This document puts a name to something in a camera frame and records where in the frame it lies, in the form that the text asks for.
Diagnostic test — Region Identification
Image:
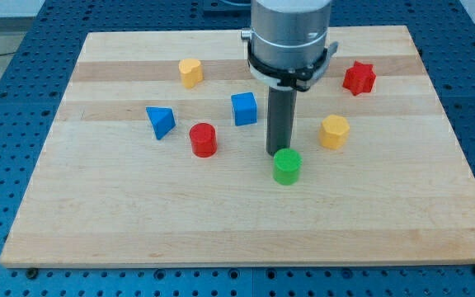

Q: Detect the light wooden board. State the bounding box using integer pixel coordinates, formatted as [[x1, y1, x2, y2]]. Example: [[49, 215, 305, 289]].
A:
[[0, 26, 475, 268]]

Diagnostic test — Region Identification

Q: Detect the green cylinder block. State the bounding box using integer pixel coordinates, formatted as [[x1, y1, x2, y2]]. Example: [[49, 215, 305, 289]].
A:
[[273, 148, 302, 186]]

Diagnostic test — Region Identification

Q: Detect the black and white mounting bracket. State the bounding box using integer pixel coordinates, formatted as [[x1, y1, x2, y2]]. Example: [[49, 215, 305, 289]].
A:
[[247, 41, 339, 92]]

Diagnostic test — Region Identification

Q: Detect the blue cube block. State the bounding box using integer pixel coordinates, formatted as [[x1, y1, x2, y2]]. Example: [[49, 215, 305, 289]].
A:
[[231, 92, 257, 126]]

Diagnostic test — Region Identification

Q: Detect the red star block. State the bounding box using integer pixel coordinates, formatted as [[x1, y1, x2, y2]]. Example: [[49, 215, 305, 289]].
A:
[[342, 61, 376, 96]]

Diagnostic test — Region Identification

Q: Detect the red cylinder block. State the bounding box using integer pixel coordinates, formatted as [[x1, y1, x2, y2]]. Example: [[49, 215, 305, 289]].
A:
[[189, 123, 218, 158]]

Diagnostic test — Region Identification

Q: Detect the yellow hexagon block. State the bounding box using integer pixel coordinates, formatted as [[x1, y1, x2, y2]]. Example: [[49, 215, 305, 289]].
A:
[[318, 115, 350, 149]]

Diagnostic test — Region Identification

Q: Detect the yellow heart block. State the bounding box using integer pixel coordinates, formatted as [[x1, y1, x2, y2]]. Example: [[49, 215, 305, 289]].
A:
[[178, 58, 204, 88]]

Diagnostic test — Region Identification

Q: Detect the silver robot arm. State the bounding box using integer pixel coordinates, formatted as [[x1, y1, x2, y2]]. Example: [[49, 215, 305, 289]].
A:
[[249, 0, 332, 69]]

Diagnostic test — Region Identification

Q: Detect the blue triangle block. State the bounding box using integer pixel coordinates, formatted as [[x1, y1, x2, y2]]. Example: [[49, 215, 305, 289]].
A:
[[146, 106, 176, 140]]

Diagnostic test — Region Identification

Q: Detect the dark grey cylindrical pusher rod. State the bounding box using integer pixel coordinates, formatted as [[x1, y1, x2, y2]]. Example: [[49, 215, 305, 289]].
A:
[[266, 87, 297, 156]]

